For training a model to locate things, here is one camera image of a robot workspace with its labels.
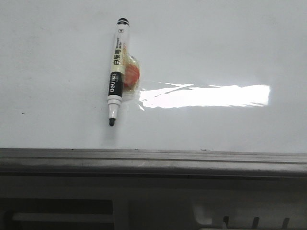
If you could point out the orange magnet taped to marker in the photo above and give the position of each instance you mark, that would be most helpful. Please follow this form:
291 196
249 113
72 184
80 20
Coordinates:
131 78

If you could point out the black and white whiteboard marker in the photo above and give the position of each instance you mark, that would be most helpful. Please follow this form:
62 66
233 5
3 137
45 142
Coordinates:
117 70

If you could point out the white whiteboard surface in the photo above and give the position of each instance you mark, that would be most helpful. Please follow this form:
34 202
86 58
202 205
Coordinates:
216 75

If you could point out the grey aluminium whiteboard frame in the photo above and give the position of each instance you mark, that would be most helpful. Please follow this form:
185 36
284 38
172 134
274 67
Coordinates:
153 162

